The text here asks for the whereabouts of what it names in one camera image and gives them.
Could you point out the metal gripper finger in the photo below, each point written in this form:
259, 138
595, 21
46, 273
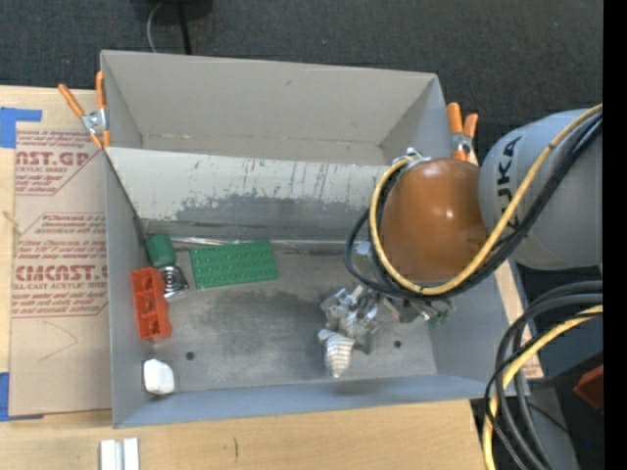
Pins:
362, 333
338, 305

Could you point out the white ribbed cone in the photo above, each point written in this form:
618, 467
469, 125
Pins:
339, 355

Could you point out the grey metal bin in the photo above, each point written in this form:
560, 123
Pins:
274, 321

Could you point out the green studded flat block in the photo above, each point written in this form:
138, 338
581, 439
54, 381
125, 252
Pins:
234, 265

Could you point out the shiny metal spiral piece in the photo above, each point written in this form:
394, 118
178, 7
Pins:
174, 282

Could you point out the green cylinder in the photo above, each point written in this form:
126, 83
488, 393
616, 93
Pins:
160, 250

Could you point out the orange-red hollow block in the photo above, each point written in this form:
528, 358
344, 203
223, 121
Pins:
151, 306

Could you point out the white rounded block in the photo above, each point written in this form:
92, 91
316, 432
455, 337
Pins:
158, 377

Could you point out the brown cardboard board red print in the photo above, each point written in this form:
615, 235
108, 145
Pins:
59, 311

